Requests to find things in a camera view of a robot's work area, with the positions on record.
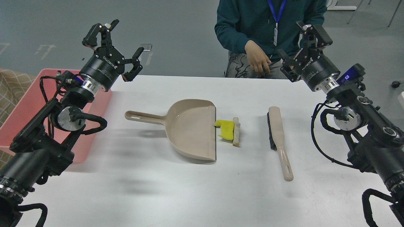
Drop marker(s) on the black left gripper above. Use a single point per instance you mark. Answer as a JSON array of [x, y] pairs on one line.
[[103, 67]]

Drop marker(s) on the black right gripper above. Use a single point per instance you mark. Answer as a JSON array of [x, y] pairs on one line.
[[317, 71]]

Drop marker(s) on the beige hand brush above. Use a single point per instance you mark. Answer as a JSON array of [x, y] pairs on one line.
[[277, 141]]

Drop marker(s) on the beige plastic dustpan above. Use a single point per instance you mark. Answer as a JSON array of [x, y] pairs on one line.
[[189, 126]]

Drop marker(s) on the yellow sponge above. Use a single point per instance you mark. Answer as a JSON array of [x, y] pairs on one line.
[[227, 129]]

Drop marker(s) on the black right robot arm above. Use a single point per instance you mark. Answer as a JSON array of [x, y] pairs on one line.
[[375, 143]]

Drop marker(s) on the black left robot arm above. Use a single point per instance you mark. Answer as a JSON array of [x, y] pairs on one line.
[[43, 147]]

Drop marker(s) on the pink plastic bin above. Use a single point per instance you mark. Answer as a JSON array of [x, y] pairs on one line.
[[31, 103]]

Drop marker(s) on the person's hand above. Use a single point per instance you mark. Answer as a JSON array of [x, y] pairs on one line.
[[258, 60]]

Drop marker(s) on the person in teal sweater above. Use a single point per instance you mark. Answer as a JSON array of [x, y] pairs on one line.
[[269, 23]]

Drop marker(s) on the beige checkered cloth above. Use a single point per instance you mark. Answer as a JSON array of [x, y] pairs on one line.
[[13, 85]]

